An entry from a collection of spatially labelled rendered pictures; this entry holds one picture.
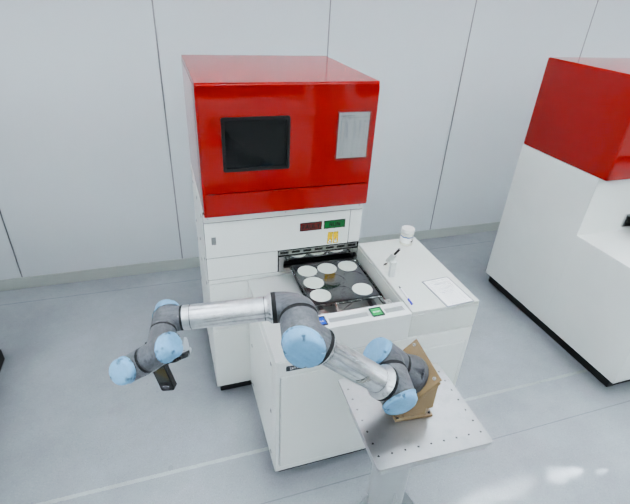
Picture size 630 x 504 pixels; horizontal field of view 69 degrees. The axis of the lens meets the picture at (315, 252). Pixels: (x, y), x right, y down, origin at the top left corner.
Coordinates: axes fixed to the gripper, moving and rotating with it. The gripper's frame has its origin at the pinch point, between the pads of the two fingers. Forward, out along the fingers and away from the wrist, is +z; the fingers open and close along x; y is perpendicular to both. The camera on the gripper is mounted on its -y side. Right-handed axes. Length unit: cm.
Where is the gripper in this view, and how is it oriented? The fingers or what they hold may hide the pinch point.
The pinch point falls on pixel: (185, 351)
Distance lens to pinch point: 165.3
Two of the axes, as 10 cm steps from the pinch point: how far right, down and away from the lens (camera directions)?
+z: 2.2, -0.1, 9.8
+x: -9.7, 1.1, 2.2
